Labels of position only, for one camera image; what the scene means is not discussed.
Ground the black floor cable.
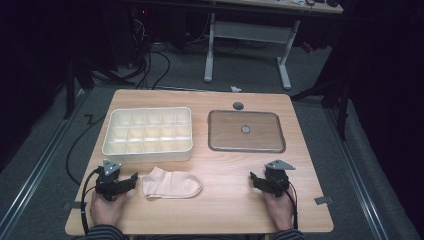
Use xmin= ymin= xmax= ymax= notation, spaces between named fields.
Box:
xmin=65 ymin=113 xmax=107 ymax=186

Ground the small red object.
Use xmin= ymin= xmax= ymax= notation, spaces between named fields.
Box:
xmin=300 ymin=41 xmax=315 ymax=55

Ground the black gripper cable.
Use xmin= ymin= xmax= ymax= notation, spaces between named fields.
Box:
xmin=79 ymin=167 xmax=102 ymax=236
xmin=285 ymin=180 xmax=300 ymax=231

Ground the bundle of black cables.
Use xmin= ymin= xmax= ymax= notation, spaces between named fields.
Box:
xmin=125 ymin=9 xmax=172 ymax=91

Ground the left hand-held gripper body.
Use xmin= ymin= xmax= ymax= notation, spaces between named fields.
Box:
xmin=94 ymin=159 xmax=129 ymax=202

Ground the person's left hand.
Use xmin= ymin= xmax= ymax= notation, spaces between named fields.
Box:
xmin=89 ymin=190 xmax=130 ymax=228

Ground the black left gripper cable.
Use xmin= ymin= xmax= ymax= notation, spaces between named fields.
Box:
xmin=79 ymin=167 xmax=102 ymax=236

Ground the white-framed wooden desk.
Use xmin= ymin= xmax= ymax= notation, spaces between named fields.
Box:
xmin=202 ymin=0 xmax=345 ymax=91

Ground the metal floor rail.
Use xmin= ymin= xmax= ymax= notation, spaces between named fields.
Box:
xmin=0 ymin=89 xmax=92 ymax=232
xmin=323 ymin=107 xmax=390 ymax=240

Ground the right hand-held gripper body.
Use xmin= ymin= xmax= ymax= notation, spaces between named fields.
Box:
xmin=261 ymin=159 xmax=297 ymax=198

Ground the grey tape strip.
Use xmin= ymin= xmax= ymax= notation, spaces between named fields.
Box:
xmin=313 ymin=195 xmax=335 ymax=206
xmin=62 ymin=200 xmax=88 ymax=211

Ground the pale pink sock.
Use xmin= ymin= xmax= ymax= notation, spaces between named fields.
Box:
xmin=141 ymin=166 xmax=204 ymax=200

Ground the person's right hand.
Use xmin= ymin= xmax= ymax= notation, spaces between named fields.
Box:
xmin=261 ymin=187 xmax=297 ymax=232

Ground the clear lid with round knob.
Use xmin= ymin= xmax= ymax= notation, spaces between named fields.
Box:
xmin=207 ymin=109 xmax=287 ymax=154

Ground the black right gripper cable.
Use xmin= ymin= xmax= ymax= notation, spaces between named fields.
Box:
xmin=285 ymin=180 xmax=300 ymax=231

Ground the black metal stand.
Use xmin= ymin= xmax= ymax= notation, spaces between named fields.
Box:
xmin=62 ymin=54 xmax=136 ymax=121
xmin=289 ymin=74 xmax=353 ymax=142

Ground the cream divided storage box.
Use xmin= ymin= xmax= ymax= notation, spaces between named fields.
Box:
xmin=101 ymin=106 xmax=194 ymax=165

